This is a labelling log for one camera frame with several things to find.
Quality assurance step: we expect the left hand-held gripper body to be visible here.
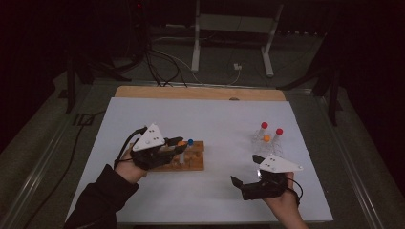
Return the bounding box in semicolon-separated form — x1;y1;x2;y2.
129;123;177;172

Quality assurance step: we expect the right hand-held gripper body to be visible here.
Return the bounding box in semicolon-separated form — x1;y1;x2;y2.
240;154;304;202

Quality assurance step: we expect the orange-capped clear test tube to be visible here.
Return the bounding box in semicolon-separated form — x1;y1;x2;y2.
261;135;271;154
177;140;187;165

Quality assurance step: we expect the clear acrylic test tube rack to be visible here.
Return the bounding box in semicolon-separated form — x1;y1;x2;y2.
252;128;288;179

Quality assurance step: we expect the blue-capped clear test tube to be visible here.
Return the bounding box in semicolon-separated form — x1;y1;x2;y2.
186;138;196;158

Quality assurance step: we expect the wooden test tube rack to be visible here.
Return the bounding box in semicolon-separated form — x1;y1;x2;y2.
128;140;205;173

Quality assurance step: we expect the red-capped clear test tube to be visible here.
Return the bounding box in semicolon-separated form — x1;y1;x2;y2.
271;127;285;152
256;121;269;142

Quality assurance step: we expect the person's left hand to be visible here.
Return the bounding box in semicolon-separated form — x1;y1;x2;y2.
114;151;149;185

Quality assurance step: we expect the person's right hand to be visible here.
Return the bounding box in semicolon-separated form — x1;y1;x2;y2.
263;171;306;221

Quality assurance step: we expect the white table mat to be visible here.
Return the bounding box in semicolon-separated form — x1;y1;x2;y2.
65;96;334;225

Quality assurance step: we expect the black tripod stand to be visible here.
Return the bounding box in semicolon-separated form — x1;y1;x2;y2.
276;31;345;127
63;47;132;115

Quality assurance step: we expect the white metal stand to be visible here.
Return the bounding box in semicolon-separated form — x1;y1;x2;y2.
190;0;285;78

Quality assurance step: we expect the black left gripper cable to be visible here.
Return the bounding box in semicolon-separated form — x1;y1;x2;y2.
114;126;149;170

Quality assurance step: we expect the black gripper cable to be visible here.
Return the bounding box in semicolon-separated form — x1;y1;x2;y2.
286;177;304;207
114;126;149;170

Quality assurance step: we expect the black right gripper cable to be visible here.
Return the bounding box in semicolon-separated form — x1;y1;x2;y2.
286;177;304;207

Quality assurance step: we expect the black floor cable with bracket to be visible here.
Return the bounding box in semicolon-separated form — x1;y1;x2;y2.
22;110;107;229

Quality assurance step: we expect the bundle of black floor cables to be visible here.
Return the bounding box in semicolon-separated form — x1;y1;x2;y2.
142;47;189;89

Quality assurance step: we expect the white floor cable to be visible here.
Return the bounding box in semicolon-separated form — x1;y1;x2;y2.
152;35;243;87

